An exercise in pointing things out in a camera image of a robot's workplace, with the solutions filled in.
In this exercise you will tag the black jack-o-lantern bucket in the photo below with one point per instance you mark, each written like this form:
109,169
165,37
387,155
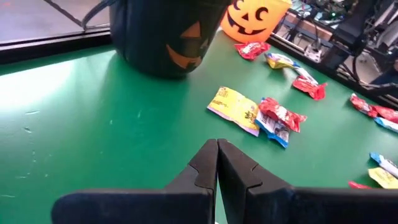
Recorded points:
155,37

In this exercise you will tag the white metal bracket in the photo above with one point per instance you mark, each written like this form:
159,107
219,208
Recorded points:
314,53

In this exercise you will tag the orange jack-o-lantern bucket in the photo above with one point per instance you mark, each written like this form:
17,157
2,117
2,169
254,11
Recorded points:
258,25

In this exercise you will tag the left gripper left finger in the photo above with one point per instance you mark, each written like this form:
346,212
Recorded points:
174,205

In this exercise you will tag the yellow candy packet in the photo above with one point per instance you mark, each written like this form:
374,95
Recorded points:
280,62
233,107
384,178

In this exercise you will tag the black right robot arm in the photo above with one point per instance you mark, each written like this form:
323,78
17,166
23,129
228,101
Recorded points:
349,34

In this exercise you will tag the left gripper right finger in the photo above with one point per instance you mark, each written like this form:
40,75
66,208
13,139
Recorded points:
280,208

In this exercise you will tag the white blue Hershey's bar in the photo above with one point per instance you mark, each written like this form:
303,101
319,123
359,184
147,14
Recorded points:
273,130
388,125
270,56
306,74
384,162

